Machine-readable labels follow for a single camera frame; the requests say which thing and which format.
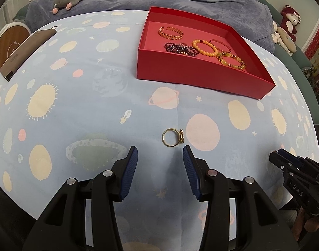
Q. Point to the red cardboard box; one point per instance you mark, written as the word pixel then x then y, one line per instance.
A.
pixel 201 81

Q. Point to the red monkey plush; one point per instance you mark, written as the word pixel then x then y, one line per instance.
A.
pixel 290 21

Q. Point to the green sofa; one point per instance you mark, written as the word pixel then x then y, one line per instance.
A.
pixel 303 78

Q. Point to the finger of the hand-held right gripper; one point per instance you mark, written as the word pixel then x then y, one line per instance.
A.
pixel 293 157
pixel 279 162

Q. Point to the beige plush toy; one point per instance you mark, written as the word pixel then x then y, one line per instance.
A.
pixel 286 38

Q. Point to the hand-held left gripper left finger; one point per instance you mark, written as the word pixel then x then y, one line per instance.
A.
pixel 128 172

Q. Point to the thin metal bangle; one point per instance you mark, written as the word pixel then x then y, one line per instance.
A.
pixel 222 47

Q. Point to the round wooden white-rimmed device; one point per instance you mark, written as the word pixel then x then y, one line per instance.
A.
pixel 7 47

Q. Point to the light blue planet-print sheet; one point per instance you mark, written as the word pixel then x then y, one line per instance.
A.
pixel 96 109

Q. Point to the red wall hanging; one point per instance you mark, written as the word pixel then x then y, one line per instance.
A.
pixel 317 41

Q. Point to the person's right hand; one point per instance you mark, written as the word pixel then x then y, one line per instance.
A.
pixel 310 224

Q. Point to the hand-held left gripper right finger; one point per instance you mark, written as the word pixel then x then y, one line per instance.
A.
pixel 192 172

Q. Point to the purple bead strand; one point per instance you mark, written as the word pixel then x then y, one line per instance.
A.
pixel 175 49

